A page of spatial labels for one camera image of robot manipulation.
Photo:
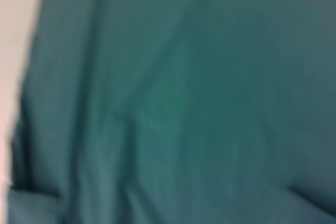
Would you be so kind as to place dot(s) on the teal t-shirt with beige print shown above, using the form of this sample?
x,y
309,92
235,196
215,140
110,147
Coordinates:
x,y
183,103

